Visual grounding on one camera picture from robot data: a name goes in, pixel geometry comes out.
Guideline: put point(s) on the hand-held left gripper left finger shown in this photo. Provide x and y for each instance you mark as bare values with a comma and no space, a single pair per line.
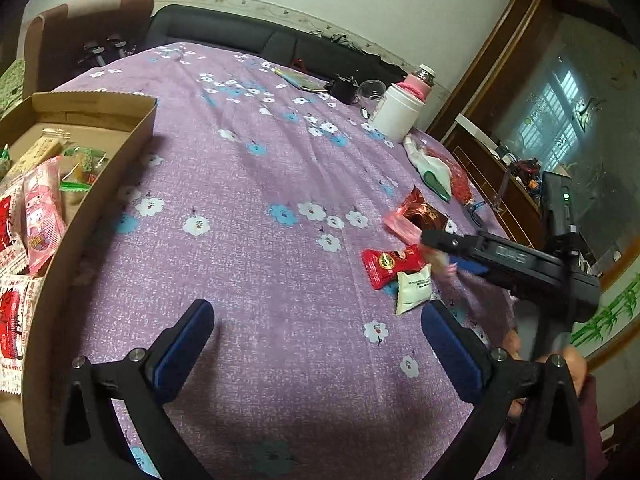
185,345

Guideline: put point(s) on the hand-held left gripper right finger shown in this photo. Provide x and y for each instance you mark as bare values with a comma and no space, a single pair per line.
452,350

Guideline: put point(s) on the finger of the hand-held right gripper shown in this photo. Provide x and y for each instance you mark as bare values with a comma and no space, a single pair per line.
450,241
470,267

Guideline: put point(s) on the pink translucent snack packet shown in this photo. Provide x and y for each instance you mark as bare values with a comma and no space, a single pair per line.
400,225

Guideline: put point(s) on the pink cartoon snack packet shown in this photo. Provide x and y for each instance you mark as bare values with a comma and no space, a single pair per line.
45,210

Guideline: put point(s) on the cardboard box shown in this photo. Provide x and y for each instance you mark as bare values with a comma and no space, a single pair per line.
125,160

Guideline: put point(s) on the beige snack packet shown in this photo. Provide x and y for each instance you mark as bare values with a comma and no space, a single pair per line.
42,152

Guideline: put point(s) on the person's right hand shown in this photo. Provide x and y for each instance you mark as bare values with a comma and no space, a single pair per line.
575,367

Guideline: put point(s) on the dark red foil snack packet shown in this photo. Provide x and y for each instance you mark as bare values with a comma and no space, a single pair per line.
425,212

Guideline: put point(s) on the pale green snack packet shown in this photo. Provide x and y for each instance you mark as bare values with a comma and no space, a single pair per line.
414,290

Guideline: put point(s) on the small red snack packet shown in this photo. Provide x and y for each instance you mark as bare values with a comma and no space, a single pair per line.
392,265

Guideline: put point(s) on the red mesh bag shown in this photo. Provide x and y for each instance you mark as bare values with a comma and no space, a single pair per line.
460,180

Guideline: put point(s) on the white green plastic bag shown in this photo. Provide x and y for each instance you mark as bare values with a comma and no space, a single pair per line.
430,170

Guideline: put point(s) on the grey phone stand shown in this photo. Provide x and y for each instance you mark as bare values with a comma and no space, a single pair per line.
505,190

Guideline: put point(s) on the bamboo print panel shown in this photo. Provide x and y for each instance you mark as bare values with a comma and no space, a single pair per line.
607,315

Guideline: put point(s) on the purple floral tablecloth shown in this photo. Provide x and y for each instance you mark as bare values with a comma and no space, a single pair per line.
250,260

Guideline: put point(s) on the white plastic jar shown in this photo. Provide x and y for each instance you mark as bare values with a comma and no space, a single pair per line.
395,112

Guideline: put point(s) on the bottle in pink knitted sleeve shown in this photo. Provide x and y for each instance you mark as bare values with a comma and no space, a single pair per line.
419,82

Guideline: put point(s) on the wooden cabinet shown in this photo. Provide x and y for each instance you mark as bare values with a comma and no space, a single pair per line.
500,85

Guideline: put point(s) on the glass cup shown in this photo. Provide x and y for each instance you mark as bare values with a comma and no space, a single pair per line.
373,89

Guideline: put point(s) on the white red print snack packet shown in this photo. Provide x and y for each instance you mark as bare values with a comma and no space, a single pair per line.
10,230
15,320

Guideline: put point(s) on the black electronic device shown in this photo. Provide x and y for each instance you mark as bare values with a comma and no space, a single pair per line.
344,89

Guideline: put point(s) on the green clear candy packet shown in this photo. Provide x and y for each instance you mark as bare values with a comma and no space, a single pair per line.
87,156
75,182

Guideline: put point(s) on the green flat pouch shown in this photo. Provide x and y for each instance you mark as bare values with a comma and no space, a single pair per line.
300,80

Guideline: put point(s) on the dark metal tool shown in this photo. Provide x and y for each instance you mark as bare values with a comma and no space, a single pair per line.
117,46
94,52

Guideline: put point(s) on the black sofa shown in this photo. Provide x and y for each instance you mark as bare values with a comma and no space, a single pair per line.
225,30

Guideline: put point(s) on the green patterned box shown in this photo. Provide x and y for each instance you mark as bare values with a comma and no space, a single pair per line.
11,87

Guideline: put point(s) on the brown upholstered chair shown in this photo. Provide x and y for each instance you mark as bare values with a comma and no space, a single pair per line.
60,35

